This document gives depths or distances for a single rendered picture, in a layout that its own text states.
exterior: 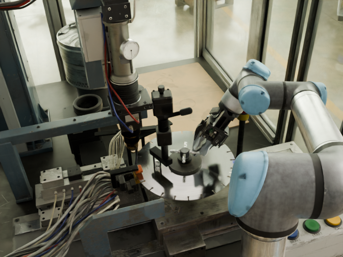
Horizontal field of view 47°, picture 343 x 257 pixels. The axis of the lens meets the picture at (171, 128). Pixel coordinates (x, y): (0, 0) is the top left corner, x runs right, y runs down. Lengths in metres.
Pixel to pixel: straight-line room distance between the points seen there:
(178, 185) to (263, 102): 0.39
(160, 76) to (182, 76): 0.12
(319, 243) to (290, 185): 0.60
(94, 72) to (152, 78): 0.97
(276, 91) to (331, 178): 0.40
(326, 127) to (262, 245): 0.28
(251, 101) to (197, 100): 0.94
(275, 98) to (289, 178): 0.40
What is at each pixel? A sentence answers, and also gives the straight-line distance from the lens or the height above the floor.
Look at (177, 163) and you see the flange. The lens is 1.30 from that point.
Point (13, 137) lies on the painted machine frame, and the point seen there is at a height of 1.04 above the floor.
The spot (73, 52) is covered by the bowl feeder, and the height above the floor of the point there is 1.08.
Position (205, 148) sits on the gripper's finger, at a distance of 1.27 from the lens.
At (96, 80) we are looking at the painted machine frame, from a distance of 1.20.
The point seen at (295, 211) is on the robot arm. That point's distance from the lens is 0.71.
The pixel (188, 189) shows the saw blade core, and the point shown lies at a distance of 1.23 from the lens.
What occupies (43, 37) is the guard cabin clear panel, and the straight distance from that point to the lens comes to 2.17.
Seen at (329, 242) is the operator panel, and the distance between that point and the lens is 1.30.
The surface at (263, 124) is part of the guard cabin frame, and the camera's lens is 1.76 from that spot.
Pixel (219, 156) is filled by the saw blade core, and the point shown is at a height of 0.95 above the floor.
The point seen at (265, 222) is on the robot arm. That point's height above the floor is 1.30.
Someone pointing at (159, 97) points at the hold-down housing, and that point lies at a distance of 1.08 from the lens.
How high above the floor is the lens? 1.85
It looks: 38 degrees down
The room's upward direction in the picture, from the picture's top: 2 degrees counter-clockwise
